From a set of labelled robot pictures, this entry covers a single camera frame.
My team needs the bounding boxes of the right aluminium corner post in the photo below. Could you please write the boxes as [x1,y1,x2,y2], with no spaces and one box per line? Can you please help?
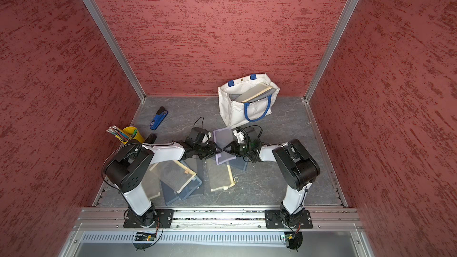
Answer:
[303,0,374,102]

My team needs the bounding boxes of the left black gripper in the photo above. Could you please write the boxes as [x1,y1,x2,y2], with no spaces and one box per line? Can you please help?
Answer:
[194,141,223,159]

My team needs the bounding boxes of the left aluminium corner post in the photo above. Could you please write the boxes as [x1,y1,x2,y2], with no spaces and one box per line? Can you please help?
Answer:
[82,0,147,103]

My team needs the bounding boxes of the aluminium corner post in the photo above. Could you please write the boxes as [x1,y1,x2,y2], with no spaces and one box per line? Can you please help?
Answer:
[303,0,374,102]
[82,0,147,103]

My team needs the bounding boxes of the blue stapler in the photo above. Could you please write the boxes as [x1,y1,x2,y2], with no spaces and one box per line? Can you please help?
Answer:
[149,107,169,130]

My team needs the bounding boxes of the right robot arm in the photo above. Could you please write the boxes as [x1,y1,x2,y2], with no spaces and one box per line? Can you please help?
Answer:
[223,125,321,231]

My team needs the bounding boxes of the dark blue mesh pouch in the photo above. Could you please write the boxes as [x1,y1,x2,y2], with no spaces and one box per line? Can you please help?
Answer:
[161,175,204,206]

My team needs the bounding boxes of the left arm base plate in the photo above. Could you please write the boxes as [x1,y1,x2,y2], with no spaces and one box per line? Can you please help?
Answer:
[123,209,175,229]

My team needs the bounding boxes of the coloured pencils bundle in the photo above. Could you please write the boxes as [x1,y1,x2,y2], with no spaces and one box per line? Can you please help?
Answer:
[106,126,130,142]

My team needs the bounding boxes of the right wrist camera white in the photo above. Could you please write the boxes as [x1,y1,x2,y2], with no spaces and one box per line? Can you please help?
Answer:
[233,128,246,144]

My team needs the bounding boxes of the beige trim mesh pouch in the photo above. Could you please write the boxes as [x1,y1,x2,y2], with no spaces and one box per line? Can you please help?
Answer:
[149,160,187,193]

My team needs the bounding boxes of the white canvas tote bag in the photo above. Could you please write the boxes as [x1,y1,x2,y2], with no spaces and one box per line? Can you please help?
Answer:
[218,74,280,128]

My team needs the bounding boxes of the purple mesh pouch back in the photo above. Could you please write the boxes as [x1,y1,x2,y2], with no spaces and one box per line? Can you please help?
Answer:
[213,127,236,165]

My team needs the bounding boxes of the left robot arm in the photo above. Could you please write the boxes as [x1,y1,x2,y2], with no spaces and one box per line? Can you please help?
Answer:
[101,126,223,228]

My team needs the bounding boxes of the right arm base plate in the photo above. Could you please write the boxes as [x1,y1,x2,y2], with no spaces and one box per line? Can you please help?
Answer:
[265,208,314,229]

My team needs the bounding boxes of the yellow pencil cup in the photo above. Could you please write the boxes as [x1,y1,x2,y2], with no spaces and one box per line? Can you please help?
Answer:
[122,126,145,143]

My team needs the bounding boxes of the aluminium front rail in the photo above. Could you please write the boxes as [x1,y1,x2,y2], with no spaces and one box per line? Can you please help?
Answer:
[60,206,374,257]

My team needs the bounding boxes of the small navy pouch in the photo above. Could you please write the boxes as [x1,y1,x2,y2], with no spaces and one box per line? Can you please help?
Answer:
[228,157,248,171]

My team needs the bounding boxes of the beige pouch far left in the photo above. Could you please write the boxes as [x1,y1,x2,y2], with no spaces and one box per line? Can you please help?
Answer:
[141,170,161,200]

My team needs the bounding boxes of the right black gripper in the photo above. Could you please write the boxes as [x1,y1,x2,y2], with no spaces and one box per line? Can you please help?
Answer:
[223,140,252,157]

